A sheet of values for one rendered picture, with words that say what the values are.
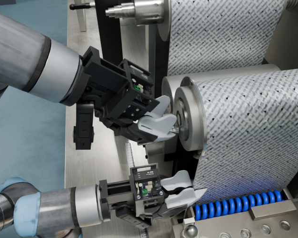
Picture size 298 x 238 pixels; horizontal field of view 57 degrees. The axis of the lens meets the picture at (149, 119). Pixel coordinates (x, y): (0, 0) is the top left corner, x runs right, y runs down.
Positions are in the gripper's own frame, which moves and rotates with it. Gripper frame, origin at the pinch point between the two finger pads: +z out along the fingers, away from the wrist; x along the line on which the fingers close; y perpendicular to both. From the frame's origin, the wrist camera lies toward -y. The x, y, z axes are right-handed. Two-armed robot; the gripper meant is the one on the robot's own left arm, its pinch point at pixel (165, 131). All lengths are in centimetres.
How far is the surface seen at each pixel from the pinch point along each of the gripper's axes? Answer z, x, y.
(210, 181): 13.3, -5.8, -2.8
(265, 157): 17.2, -5.8, 7.8
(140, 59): 26, 68, -21
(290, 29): 25.9, 23.1, 26.2
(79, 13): 2, 97, -29
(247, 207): 25.4, -9.0, -3.6
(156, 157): 5.6, 1.5, -8.3
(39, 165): 31, 86, -135
